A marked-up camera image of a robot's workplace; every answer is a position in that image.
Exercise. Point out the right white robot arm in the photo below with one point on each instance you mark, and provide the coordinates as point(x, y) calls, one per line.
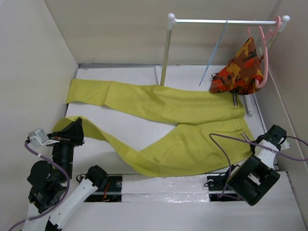
point(256, 175)

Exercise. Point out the orange camouflage shorts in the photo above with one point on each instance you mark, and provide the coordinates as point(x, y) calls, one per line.
point(242, 74)

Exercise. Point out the yellow trousers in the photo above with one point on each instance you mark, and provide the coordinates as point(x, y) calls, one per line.
point(208, 134)

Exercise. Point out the white clothes rack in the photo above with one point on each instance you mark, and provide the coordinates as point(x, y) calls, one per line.
point(172, 21)

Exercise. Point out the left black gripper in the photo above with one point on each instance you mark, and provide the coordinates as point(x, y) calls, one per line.
point(72, 133)

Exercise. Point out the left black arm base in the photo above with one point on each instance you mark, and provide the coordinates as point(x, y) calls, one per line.
point(110, 188)

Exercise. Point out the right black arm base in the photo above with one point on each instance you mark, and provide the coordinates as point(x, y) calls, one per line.
point(223, 187)

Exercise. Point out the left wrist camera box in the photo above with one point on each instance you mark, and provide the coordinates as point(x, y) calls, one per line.
point(38, 137)

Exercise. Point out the pink plastic hanger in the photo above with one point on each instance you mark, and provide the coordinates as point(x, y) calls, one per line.
point(267, 42)

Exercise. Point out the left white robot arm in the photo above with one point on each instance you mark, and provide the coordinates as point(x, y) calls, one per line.
point(50, 203)

